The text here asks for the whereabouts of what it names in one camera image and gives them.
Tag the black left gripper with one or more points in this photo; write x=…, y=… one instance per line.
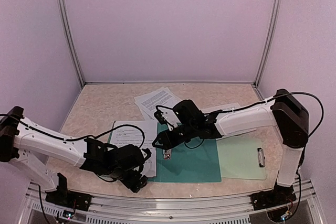
x=140, y=183

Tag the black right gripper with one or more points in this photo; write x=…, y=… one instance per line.
x=165, y=139

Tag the front aluminium rail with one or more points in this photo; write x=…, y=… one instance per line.
x=237, y=208

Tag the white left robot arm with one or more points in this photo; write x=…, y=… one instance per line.
x=21, y=138

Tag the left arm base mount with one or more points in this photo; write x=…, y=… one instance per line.
x=62, y=196

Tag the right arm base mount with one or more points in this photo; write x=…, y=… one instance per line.
x=277, y=196

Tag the metal folder clip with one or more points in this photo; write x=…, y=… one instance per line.
x=167, y=154

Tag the aluminium frame post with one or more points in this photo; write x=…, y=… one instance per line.
x=268, y=42
x=70, y=42

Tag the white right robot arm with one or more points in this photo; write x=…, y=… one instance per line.
x=282, y=111

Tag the left aluminium frame post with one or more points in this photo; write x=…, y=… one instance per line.
x=70, y=42

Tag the printed paper sheet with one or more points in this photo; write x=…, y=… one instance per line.
x=129, y=135

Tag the dark green folder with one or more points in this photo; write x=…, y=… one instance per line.
x=195, y=163

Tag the blank white paper sheet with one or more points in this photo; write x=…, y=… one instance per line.
x=225, y=107

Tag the printed paper stack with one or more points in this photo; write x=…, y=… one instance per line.
x=147, y=102

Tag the light green clipboard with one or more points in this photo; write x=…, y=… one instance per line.
x=241, y=157

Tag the right aluminium frame post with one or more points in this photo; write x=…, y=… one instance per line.
x=268, y=42

